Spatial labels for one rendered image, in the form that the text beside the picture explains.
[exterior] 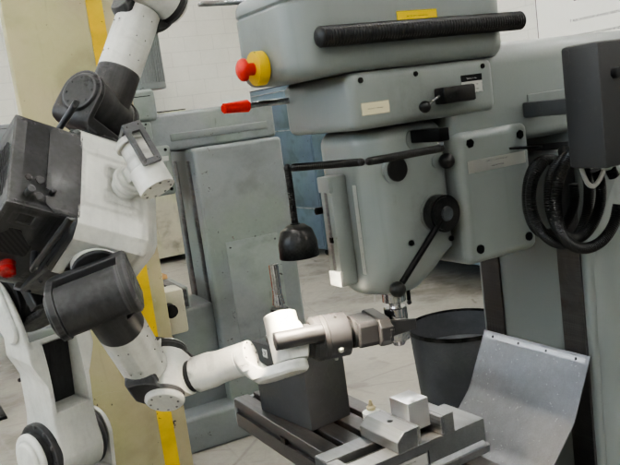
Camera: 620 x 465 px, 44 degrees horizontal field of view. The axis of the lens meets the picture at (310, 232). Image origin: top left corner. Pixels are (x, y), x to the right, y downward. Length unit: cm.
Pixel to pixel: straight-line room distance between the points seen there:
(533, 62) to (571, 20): 507
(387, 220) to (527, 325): 55
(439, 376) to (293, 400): 169
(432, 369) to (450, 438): 190
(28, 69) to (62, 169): 159
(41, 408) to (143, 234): 53
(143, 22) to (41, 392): 81
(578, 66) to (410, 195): 36
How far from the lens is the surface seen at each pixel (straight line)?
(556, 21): 680
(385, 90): 138
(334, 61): 132
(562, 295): 174
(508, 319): 188
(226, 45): 1134
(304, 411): 187
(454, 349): 344
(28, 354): 173
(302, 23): 131
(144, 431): 328
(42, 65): 304
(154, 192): 142
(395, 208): 142
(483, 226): 153
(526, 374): 184
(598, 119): 138
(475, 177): 151
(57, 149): 149
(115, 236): 143
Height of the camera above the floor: 168
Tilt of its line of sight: 9 degrees down
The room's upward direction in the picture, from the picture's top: 8 degrees counter-clockwise
